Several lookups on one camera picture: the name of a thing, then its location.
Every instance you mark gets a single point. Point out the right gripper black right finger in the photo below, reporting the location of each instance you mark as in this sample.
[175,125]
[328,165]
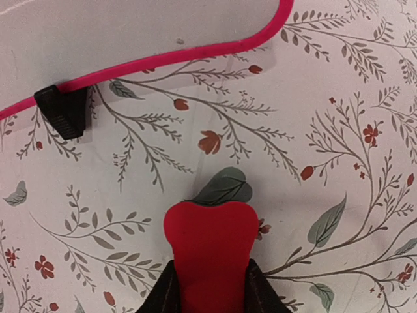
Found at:
[260,295]

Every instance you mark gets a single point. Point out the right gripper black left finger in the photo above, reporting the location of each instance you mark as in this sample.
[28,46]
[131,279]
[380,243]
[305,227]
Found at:
[165,295]

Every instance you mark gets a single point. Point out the red whiteboard eraser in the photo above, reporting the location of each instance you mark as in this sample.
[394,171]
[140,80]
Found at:
[211,251]

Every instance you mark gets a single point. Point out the pink framed whiteboard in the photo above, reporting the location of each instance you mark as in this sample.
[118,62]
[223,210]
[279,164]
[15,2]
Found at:
[75,44]

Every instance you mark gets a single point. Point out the right black whiteboard foot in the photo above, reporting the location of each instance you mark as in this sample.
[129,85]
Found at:
[64,111]

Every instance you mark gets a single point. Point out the floral patterned table mat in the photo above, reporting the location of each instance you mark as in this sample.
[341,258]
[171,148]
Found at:
[316,129]

